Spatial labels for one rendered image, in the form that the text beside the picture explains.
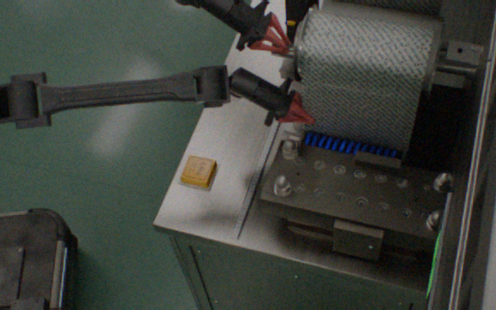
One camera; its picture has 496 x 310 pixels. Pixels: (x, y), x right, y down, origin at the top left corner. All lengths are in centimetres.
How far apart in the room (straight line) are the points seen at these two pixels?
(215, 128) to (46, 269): 94
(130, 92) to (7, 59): 205
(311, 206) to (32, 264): 126
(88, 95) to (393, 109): 62
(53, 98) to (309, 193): 56
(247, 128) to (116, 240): 109
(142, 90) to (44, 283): 112
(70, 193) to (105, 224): 23
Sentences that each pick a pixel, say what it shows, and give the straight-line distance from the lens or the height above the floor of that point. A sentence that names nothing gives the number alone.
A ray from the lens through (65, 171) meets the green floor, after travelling 283.
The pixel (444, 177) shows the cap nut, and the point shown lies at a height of 107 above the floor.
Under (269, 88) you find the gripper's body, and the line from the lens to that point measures 138.
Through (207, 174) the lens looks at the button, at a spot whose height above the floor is 92.
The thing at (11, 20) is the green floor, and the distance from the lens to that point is 356.
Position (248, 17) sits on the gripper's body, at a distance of 129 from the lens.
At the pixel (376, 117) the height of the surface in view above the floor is 113.
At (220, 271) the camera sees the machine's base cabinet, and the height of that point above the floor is 71.
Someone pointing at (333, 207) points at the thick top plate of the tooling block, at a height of 103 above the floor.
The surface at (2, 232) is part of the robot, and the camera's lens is 247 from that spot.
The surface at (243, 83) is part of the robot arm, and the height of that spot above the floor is 118.
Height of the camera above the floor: 221
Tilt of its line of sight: 56 degrees down
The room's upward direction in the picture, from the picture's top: 9 degrees counter-clockwise
